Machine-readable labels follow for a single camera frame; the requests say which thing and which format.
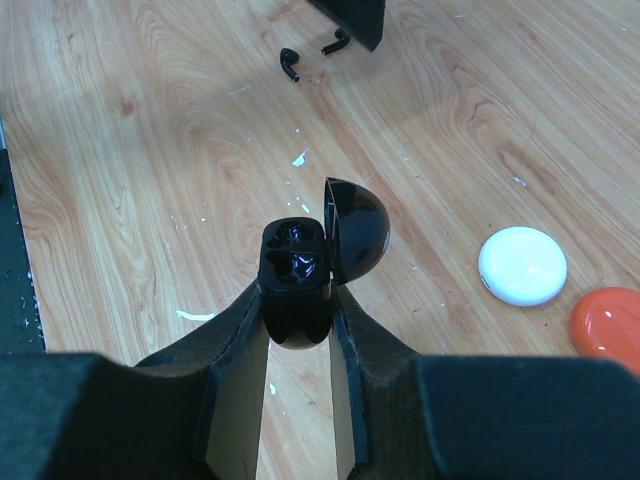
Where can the black earbud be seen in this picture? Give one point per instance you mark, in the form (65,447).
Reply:
(342,39)
(288,58)

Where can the black charging case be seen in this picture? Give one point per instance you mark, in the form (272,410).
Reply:
(302,259)

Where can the white charging case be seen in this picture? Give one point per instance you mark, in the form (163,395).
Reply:
(522,266)

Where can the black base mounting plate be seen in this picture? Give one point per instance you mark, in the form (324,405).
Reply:
(21,327)

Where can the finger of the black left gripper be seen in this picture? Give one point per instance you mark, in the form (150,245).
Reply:
(361,19)

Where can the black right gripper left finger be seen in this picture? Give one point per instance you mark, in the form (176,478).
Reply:
(192,410)

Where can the orange earbud charging case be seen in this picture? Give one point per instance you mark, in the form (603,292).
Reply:
(605,323)

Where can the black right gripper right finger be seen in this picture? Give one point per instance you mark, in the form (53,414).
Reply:
(399,414)

